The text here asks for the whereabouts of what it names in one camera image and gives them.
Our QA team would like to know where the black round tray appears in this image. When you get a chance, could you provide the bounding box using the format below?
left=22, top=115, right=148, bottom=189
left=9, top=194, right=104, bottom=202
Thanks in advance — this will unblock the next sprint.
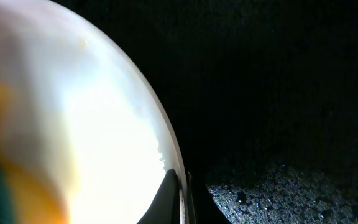
left=63, top=0, right=358, bottom=223

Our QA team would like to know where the green yellow sponge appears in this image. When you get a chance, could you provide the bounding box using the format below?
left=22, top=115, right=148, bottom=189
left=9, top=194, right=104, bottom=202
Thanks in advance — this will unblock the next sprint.
left=0, top=85, right=68, bottom=224

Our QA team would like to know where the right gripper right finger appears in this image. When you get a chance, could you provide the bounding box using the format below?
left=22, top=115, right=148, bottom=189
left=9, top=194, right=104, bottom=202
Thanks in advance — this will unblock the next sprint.
left=187, top=172, right=231, bottom=224

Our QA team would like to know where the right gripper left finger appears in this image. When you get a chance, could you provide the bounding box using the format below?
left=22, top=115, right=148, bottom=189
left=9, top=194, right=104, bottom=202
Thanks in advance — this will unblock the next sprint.
left=137, top=169, right=180, bottom=224

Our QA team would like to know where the pink plate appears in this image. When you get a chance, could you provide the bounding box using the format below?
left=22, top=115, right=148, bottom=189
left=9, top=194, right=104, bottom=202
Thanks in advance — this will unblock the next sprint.
left=0, top=0, right=189, bottom=224

